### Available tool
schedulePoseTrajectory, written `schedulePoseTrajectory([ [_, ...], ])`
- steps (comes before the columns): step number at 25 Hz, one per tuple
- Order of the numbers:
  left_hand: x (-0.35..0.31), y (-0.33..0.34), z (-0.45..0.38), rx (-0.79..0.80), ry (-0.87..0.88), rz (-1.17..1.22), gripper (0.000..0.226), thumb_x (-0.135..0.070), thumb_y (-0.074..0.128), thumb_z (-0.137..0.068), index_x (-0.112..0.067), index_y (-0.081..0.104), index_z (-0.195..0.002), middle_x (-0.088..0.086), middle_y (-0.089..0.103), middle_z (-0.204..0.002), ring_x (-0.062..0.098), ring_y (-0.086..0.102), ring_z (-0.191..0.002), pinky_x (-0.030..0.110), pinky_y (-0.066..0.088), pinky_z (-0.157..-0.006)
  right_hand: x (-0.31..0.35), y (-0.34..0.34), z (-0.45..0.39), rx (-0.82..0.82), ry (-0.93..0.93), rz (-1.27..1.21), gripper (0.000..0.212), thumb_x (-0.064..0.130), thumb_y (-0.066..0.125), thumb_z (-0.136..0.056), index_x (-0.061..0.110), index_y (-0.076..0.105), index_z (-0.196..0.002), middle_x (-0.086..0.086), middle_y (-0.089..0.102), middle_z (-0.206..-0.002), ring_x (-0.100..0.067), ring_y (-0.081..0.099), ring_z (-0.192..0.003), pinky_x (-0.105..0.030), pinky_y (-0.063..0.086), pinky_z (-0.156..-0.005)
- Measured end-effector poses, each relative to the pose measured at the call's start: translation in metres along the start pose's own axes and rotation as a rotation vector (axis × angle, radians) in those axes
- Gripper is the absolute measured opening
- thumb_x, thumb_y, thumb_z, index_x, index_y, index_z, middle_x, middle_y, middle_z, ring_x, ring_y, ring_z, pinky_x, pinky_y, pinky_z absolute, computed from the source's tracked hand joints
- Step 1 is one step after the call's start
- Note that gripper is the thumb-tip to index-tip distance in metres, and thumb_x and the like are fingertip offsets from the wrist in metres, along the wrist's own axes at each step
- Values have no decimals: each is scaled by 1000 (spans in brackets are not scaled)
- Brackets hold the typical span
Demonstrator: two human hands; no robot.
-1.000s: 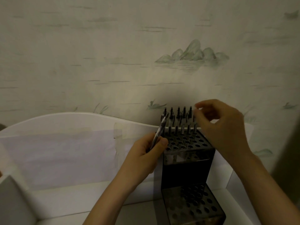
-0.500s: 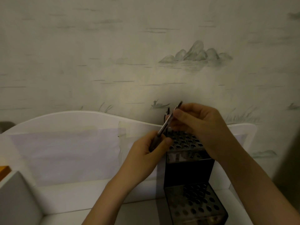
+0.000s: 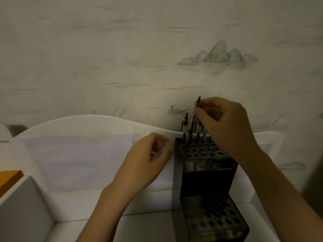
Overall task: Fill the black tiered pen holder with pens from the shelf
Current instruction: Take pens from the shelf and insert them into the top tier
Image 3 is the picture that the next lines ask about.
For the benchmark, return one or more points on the person's left hand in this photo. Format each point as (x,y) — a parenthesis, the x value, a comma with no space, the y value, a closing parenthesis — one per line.
(143,163)

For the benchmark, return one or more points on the person's right hand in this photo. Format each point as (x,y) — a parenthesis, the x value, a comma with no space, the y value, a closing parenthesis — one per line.
(227,123)

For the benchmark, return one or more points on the black gel pen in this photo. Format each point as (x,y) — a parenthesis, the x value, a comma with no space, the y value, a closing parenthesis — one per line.
(198,103)

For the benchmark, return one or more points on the row of black pens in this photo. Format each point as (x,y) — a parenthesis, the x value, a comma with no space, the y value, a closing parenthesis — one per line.
(186,123)

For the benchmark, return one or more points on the black tiered pen holder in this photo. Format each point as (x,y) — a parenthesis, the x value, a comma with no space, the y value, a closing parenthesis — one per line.
(209,183)

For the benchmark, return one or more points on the person's right forearm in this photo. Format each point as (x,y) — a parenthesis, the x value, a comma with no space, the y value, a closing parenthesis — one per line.
(282,199)

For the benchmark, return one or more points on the white curved-back shelf unit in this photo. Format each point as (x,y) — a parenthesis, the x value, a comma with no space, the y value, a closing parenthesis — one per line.
(75,204)

